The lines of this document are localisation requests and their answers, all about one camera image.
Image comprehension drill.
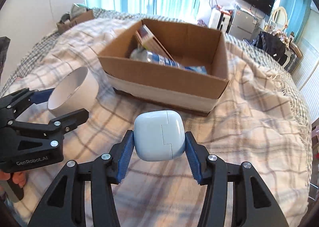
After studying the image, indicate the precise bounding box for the plaid cream blanket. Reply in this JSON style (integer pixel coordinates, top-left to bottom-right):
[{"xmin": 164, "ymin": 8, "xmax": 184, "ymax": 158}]
[{"xmin": 1, "ymin": 18, "xmax": 312, "ymax": 226}]

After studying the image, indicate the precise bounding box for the white louvered wardrobe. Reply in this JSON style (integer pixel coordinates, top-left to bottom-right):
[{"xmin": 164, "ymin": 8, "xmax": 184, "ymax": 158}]
[{"xmin": 291, "ymin": 10, "xmax": 318, "ymax": 122}]

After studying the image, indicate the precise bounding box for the right teal curtain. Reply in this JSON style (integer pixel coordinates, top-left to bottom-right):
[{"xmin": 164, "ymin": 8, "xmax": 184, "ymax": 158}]
[{"xmin": 280, "ymin": 0, "xmax": 311, "ymax": 43}]

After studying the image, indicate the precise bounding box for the black jacket on chair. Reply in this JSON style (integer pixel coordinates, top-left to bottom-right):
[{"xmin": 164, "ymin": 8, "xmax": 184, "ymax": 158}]
[{"xmin": 251, "ymin": 32, "xmax": 286, "ymax": 62}]

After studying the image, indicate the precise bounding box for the blue tissue pack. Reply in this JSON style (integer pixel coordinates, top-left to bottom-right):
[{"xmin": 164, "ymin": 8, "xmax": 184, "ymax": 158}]
[{"xmin": 185, "ymin": 66, "xmax": 207, "ymax": 75}]

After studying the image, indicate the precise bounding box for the large open cardboard box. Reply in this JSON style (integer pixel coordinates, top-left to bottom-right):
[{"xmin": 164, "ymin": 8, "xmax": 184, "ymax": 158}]
[{"xmin": 98, "ymin": 19, "xmax": 229, "ymax": 115}]

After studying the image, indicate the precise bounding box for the oval white vanity mirror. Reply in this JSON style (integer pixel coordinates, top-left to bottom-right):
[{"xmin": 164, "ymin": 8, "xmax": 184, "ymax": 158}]
[{"xmin": 269, "ymin": 6, "xmax": 288, "ymax": 30}]

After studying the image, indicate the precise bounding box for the clear plastic jar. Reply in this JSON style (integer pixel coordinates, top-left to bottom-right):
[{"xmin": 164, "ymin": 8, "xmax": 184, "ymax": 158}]
[{"xmin": 130, "ymin": 48, "xmax": 185, "ymax": 69}]

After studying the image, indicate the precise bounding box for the silver mini fridge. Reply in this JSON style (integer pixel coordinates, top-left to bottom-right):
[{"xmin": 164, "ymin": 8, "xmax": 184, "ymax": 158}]
[{"xmin": 228, "ymin": 8, "xmax": 259, "ymax": 40}]

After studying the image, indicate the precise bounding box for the green checked bed sheet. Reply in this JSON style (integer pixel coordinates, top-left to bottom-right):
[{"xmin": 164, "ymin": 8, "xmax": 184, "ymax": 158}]
[{"xmin": 1, "ymin": 8, "xmax": 307, "ymax": 120}]

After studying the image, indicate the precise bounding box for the white tape roll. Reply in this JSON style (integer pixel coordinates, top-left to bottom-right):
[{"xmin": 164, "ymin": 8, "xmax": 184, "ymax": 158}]
[{"xmin": 47, "ymin": 67, "xmax": 99, "ymax": 117}]

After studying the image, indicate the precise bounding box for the person's left hand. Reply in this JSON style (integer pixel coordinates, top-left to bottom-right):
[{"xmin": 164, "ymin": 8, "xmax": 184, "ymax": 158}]
[{"xmin": 0, "ymin": 171, "xmax": 27, "ymax": 188}]

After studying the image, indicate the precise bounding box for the white earbuds case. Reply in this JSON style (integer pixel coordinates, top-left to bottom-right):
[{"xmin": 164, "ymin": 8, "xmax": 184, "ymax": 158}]
[{"xmin": 134, "ymin": 110, "xmax": 185, "ymax": 162}]

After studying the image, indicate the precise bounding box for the white suitcase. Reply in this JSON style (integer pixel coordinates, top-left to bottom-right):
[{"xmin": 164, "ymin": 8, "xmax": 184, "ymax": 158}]
[{"xmin": 208, "ymin": 8, "xmax": 231, "ymax": 33}]

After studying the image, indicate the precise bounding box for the small cardboard box with items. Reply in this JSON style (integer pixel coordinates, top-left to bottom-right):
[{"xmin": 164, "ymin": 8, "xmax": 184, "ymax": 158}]
[{"xmin": 56, "ymin": 3, "xmax": 95, "ymax": 34}]

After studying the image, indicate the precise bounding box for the brown paper booklet box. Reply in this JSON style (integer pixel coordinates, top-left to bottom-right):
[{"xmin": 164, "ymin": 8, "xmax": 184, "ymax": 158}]
[{"xmin": 135, "ymin": 25, "xmax": 174, "ymax": 61}]

